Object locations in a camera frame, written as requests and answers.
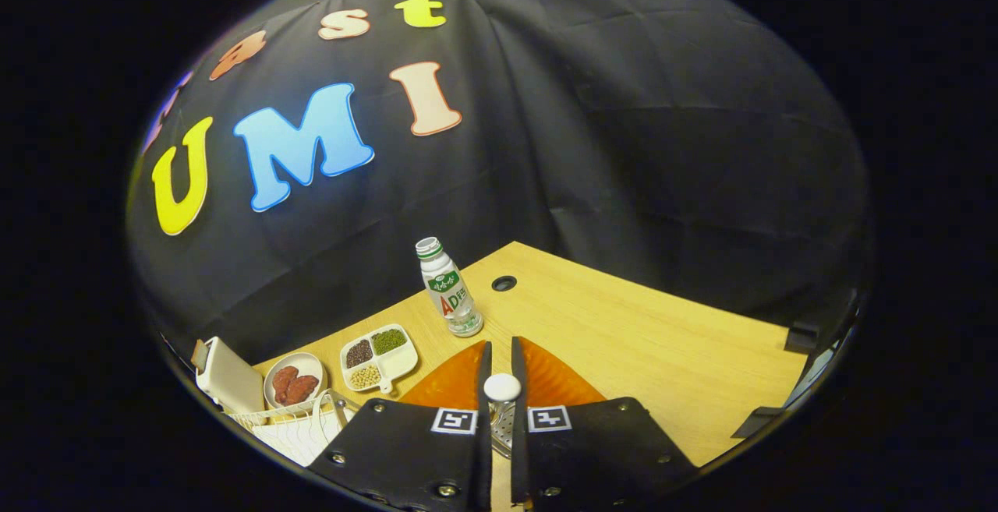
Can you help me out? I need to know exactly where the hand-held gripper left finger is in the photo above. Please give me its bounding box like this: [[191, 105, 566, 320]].
[[306, 341, 494, 512]]

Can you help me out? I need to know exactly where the white wire dish rack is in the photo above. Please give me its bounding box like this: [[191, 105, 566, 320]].
[[226, 389, 359, 468]]

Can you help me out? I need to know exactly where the beige round meat plate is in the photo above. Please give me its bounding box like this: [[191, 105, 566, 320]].
[[264, 351, 325, 411]]

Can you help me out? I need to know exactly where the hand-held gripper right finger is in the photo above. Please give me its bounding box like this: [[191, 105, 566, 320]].
[[511, 336, 699, 512]]

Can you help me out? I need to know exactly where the red meat piece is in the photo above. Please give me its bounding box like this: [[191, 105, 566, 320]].
[[286, 374, 320, 407], [272, 366, 299, 404]]

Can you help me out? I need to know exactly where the black table edge bracket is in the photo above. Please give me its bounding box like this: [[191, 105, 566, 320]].
[[784, 323, 821, 354]]

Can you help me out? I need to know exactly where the white divided bean dish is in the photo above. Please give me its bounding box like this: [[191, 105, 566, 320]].
[[340, 324, 419, 395]]

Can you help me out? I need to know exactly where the white green drink bottle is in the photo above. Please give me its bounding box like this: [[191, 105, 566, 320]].
[[415, 236, 484, 338]]

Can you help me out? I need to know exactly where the white handled metal spoon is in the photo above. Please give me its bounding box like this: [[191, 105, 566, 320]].
[[483, 373, 522, 460]]

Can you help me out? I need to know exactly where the white toaster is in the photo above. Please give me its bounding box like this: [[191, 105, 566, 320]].
[[191, 337, 266, 415]]

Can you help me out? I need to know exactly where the black backdrop cloth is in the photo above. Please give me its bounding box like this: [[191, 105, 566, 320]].
[[125, 0, 874, 365]]

